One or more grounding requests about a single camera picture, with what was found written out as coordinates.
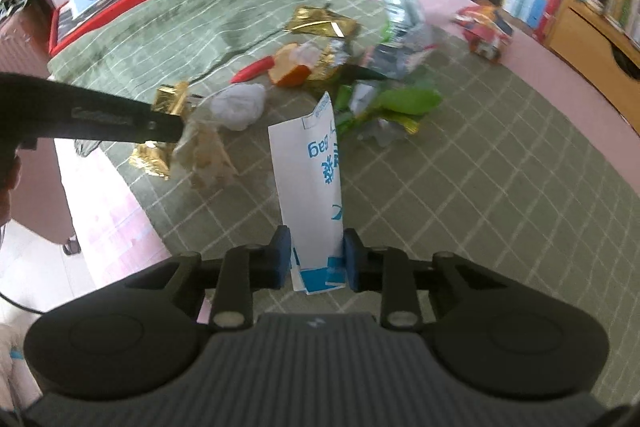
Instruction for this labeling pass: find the green foil wrapper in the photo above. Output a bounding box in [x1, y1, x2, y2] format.
[334, 82, 443, 142]

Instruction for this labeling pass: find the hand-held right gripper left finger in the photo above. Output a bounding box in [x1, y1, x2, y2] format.
[125, 224, 292, 333]

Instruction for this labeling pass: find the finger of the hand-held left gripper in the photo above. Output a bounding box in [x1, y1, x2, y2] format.
[0, 72, 184, 144]

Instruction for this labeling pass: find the white blue-print paper bag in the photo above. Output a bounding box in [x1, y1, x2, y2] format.
[267, 91, 346, 295]

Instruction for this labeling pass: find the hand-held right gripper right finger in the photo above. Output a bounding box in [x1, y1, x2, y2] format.
[342, 228, 511, 333]

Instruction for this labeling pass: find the wooden drawer unit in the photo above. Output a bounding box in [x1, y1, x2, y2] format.
[542, 0, 640, 132]

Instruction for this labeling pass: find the beige crumpled paper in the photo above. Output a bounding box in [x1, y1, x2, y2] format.
[172, 114, 237, 188]

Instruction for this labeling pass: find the gold foil wrapper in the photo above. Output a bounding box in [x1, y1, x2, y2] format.
[285, 6, 360, 40]
[306, 46, 353, 82]
[129, 81, 192, 178]

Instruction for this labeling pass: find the green checked blanket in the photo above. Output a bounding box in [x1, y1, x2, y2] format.
[47, 0, 636, 413]

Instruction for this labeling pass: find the green silver snack bag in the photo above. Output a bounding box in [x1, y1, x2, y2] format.
[360, 0, 441, 80]

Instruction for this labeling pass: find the white crumpled tissue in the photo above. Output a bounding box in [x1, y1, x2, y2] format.
[209, 83, 267, 131]

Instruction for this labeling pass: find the colourful snack packet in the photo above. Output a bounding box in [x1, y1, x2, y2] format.
[454, 3, 516, 66]

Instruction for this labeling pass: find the apple slice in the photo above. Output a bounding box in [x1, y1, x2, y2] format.
[269, 44, 315, 88]

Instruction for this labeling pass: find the red tapered strip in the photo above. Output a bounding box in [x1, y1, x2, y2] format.
[231, 57, 276, 84]

